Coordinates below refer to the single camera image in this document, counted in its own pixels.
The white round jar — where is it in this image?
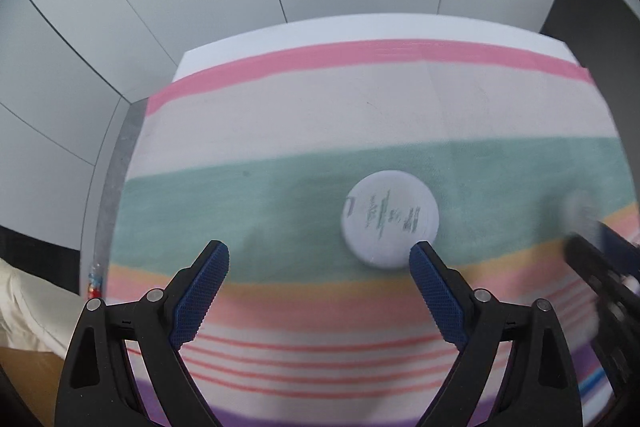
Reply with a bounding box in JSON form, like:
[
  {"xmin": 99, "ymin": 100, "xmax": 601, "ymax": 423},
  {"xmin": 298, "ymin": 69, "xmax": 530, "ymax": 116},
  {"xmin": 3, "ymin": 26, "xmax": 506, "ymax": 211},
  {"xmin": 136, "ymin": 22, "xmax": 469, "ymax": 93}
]
[{"xmin": 340, "ymin": 170, "xmax": 441, "ymax": 270}]

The striped towel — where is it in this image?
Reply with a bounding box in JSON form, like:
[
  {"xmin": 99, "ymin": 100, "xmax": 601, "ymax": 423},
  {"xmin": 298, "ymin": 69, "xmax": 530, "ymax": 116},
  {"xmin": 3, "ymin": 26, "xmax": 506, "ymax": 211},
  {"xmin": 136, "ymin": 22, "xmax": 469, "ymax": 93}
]
[{"xmin": 107, "ymin": 38, "xmax": 640, "ymax": 427}]

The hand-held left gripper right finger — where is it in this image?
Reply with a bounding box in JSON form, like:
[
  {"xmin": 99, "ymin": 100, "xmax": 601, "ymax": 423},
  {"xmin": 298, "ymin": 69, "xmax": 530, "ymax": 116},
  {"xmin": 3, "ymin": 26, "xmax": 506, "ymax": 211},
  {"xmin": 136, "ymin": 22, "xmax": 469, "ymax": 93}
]
[{"xmin": 408, "ymin": 241, "xmax": 583, "ymax": 427}]

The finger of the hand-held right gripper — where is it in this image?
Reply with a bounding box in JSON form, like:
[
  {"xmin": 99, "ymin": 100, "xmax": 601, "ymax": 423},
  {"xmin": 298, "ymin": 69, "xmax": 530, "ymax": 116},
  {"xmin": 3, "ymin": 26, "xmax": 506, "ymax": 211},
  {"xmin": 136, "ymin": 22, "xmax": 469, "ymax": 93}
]
[
  {"xmin": 596, "ymin": 221, "xmax": 640, "ymax": 279},
  {"xmin": 564, "ymin": 233, "xmax": 640, "ymax": 388}
]

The cream padded chair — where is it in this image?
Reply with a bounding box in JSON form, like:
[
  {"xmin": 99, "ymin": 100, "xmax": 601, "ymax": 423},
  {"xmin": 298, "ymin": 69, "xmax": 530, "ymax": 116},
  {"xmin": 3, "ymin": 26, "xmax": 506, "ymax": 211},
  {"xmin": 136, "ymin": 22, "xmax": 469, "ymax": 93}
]
[{"xmin": 0, "ymin": 257, "xmax": 83, "ymax": 353}]

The small red blue object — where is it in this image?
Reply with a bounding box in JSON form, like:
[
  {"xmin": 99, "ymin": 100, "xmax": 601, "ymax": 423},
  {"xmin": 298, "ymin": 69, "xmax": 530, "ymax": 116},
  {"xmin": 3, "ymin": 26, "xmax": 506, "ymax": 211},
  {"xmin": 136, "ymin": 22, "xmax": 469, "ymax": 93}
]
[{"xmin": 87, "ymin": 262, "xmax": 103, "ymax": 303}]

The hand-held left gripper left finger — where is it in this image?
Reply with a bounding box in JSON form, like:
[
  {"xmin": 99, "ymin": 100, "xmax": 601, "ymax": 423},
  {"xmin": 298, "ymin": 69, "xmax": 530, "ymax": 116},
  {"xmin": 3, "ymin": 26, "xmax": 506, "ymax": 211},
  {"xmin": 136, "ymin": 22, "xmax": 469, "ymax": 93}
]
[{"xmin": 55, "ymin": 239, "xmax": 231, "ymax": 427}]

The black glass cabinet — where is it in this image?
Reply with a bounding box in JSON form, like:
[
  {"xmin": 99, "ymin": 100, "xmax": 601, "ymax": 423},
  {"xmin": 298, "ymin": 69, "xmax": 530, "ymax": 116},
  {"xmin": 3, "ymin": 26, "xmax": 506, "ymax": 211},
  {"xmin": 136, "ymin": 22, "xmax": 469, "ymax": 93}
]
[{"xmin": 0, "ymin": 224, "xmax": 81, "ymax": 295}]

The brown cardboard box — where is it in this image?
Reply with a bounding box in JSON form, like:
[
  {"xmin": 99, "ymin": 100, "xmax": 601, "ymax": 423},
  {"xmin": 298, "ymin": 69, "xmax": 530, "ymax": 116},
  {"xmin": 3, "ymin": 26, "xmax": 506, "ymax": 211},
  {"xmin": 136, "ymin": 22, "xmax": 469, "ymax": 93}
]
[{"xmin": 0, "ymin": 346, "xmax": 63, "ymax": 427}]

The clear plastic bottle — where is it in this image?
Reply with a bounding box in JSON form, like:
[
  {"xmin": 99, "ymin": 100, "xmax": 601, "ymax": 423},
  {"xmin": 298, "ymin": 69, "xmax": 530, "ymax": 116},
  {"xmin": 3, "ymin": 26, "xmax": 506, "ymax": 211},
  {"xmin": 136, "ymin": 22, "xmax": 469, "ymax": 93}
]
[{"xmin": 559, "ymin": 189, "xmax": 603, "ymax": 233}]

